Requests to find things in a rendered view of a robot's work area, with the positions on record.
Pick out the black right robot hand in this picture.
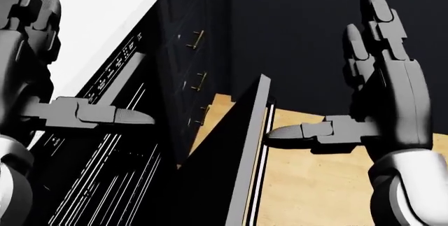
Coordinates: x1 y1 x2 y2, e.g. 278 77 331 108
266 0 434 155

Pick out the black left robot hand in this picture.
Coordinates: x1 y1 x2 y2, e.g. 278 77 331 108
0 0 156 136

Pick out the black dishwasher body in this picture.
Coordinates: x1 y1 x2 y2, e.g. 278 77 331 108
27 31 183 226

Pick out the black dishwasher door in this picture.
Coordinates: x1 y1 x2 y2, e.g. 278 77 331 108
153 73 277 226

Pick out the white kitchen countertop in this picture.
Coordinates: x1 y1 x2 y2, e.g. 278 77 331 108
34 0 190 104

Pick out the black drawer cabinet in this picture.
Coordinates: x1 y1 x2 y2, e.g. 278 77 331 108
139 0 232 169

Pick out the white wire dishwasher rack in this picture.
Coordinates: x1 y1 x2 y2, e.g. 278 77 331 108
48 83 162 226

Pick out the brass drawer handle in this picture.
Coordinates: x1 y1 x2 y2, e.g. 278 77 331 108
199 104 211 126
185 29 205 50
190 71 209 92

